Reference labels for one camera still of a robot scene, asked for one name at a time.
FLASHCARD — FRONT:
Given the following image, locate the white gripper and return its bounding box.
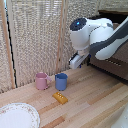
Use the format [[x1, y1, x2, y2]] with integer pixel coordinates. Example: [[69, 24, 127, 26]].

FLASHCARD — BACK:
[[68, 51, 92, 70]]

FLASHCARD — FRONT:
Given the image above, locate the blue mug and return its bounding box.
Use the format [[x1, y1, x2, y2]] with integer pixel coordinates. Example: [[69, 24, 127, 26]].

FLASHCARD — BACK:
[[54, 72, 69, 92]]

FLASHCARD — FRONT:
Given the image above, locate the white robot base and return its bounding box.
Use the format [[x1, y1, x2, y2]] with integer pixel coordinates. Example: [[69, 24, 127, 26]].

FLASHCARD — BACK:
[[111, 105, 128, 128]]

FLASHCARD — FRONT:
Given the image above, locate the yellow perforated block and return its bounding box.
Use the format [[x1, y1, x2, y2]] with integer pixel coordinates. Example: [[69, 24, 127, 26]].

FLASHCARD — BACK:
[[51, 91, 69, 105]]

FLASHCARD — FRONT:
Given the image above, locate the pink mug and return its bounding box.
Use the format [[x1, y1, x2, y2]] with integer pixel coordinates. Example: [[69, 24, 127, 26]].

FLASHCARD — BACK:
[[35, 72, 53, 91]]

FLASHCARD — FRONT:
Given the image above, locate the bamboo screen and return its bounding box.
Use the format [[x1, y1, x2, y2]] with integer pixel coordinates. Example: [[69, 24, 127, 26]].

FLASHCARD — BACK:
[[0, 0, 128, 94]]

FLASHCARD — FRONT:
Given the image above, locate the white patterned plate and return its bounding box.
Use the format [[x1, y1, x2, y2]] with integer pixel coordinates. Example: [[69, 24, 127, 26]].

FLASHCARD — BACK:
[[0, 102, 41, 128]]

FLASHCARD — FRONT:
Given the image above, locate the brown drawer with long handle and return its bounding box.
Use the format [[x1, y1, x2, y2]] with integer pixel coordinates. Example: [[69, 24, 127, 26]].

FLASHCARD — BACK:
[[88, 54, 128, 81]]

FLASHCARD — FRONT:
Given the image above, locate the long metal drawer handle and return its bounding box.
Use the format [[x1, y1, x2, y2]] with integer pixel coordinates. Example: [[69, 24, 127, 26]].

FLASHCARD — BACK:
[[108, 58, 124, 68]]

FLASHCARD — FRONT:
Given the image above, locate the thin wooden post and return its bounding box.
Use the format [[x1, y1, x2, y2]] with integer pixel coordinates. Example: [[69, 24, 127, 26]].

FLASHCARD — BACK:
[[55, 0, 66, 76]]

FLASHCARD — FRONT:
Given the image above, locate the thick wooden post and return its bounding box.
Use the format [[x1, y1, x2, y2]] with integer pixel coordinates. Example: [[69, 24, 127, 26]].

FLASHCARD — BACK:
[[0, 0, 17, 90]]

